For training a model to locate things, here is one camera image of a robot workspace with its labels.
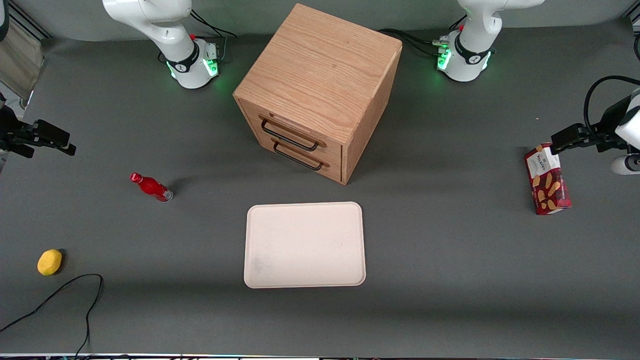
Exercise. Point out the red plastic bottle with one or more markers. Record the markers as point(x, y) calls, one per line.
point(152, 187)

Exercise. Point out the yellow lemon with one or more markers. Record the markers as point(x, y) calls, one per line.
point(49, 262)

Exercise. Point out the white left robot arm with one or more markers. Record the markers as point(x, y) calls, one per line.
point(470, 60)

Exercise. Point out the beige side panel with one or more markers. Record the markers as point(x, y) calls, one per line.
point(17, 60)

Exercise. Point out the beige rectangular tray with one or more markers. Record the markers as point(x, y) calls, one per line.
point(305, 245)

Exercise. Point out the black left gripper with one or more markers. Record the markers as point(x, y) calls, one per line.
point(611, 121)

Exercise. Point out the aluminium frame rail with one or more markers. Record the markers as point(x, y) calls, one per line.
point(30, 25)

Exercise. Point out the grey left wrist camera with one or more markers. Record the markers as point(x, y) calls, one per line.
point(625, 165)

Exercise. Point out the oak wooden drawer cabinet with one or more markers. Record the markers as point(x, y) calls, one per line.
point(325, 65)

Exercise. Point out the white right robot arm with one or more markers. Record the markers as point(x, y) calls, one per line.
point(175, 45)

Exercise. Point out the red cookie box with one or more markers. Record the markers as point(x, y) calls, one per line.
point(547, 185)

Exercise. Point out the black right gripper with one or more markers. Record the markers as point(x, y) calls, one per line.
point(7, 127)

